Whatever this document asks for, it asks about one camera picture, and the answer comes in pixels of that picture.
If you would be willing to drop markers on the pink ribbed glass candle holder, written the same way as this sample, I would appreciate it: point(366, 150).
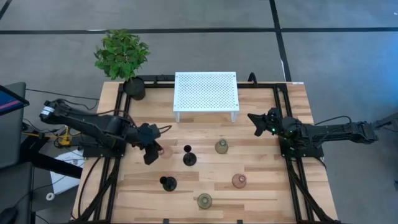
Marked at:
point(239, 181)
point(168, 152)

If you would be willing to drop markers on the computer monitor with blue screen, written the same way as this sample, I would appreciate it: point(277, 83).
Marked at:
point(9, 102)

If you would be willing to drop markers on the yellow clamp tool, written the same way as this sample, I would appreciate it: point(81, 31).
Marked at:
point(66, 140)

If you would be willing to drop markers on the white tape roll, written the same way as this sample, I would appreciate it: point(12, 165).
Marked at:
point(47, 196)

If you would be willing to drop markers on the white paper sheet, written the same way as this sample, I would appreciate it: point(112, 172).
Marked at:
point(66, 180)

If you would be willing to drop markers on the short black metal candlestick holder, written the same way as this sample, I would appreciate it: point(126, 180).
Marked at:
point(169, 184)

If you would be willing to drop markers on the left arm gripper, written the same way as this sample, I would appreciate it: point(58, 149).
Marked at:
point(146, 133)

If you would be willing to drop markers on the grey office cabinet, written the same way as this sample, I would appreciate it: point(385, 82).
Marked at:
point(9, 140)

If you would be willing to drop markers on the white perforated metal shelf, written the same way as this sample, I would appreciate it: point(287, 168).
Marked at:
point(206, 91)

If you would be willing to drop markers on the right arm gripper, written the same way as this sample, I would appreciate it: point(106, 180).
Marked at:
point(273, 121)

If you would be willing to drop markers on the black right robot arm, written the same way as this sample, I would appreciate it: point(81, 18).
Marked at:
point(335, 132)

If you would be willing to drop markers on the tall black metal candlestick holder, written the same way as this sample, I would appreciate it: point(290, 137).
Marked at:
point(189, 159)

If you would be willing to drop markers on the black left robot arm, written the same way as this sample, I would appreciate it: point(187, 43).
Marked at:
point(93, 124)

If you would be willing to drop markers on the green plant in black pot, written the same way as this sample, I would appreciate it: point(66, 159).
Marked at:
point(122, 54)

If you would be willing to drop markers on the black desk leg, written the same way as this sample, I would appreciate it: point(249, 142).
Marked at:
point(56, 165)

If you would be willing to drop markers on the clear ribbed glass vase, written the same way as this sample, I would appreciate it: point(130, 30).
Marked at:
point(204, 201)

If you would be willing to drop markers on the black aluminium table frame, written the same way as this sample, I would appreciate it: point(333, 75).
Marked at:
point(281, 99)

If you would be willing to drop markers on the green ribbed glass candle holder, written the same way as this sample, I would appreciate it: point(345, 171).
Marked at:
point(221, 147)

